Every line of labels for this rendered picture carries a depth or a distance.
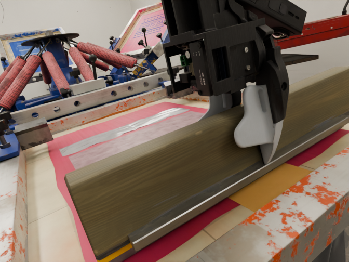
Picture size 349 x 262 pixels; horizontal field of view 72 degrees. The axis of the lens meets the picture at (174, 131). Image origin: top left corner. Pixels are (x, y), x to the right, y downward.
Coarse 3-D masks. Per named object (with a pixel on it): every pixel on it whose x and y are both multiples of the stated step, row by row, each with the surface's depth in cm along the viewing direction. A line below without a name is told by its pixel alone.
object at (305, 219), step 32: (160, 96) 93; (192, 96) 81; (64, 128) 78; (0, 192) 34; (288, 192) 22; (320, 192) 21; (0, 224) 26; (256, 224) 19; (288, 224) 18; (320, 224) 18; (0, 256) 21; (224, 256) 17; (256, 256) 16; (288, 256) 17
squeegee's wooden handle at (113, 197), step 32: (288, 96) 29; (320, 96) 32; (192, 128) 24; (224, 128) 24; (288, 128) 30; (128, 160) 20; (160, 160) 21; (192, 160) 23; (224, 160) 25; (256, 160) 28; (96, 192) 19; (128, 192) 20; (160, 192) 22; (192, 192) 24; (96, 224) 19; (128, 224) 21; (96, 256) 20
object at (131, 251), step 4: (340, 128) 39; (320, 140) 37; (300, 152) 34; (288, 160) 33; (280, 164) 32; (268, 172) 31; (248, 184) 30; (228, 196) 28; (208, 208) 27; (188, 220) 26; (176, 228) 25; (168, 232) 25; (156, 240) 24; (148, 244) 24; (132, 248) 23; (124, 252) 22; (128, 252) 23; (132, 252) 23; (136, 252) 23; (120, 256) 22; (124, 256) 23; (128, 256) 23; (112, 260) 22; (116, 260) 22; (120, 260) 22
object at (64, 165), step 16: (96, 128) 72; (112, 128) 68; (48, 144) 67; (64, 144) 64; (96, 144) 58; (112, 144) 56; (128, 144) 53; (64, 160) 52; (80, 160) 50; (96, 160) 48; (64, 176) 44; (64, 192) 38; (224, 208) 27; (80, 224) 30; (192, 224) 26; (208, 224) 25; (80, 240) 27; (160, 240) 24; (176, 240) 24; (144, 256) 23; (160, 256) 22
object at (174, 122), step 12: (144, 108) 85; (156, 108) 81; (168, 108) 78; (192, 108) 71; (120, 120) 76; (132, 120) 73; (168, 120) 65; (180, 120) 62; (192, 120) 60; (144, 132) 59; (156, 132) 57; (168, 132) 55; (336, 132) 38; (348, 132) 38; (324, 144) 36; (300, 156) 34; (312, 156) 33
